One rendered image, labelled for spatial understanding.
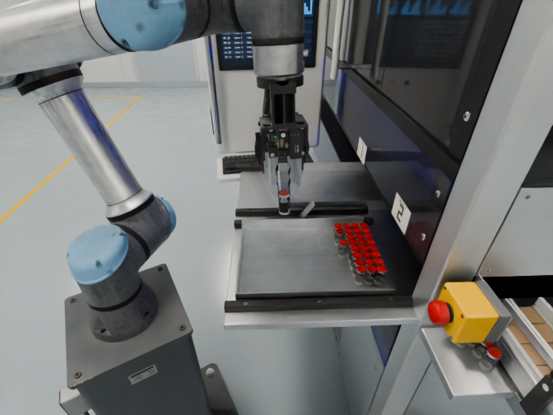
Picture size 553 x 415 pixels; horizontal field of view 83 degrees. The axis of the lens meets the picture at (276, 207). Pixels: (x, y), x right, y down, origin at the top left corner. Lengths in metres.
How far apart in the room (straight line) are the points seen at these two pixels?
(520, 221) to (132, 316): 0.77
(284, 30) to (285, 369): 1.43
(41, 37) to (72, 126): 0.28
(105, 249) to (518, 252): 0.75
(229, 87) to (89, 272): 0.96
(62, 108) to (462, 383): 0.89
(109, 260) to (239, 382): 1.05
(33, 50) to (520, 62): 0.59
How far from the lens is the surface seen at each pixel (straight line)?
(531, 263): 0.71
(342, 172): 1.20
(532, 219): 0.63
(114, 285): 0.74
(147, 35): 0.38
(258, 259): 0.80
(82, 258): 0.72
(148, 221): 0.79
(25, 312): 2.25
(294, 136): 0.49
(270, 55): 0.47
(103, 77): 6.70
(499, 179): 0.55
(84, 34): 0.46
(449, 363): 0.71
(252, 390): 1.59
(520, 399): 0.73
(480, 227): 0.59
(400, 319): 0.74
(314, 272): 0.77
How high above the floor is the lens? 1.44
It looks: 35 degrees down
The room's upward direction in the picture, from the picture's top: straight up
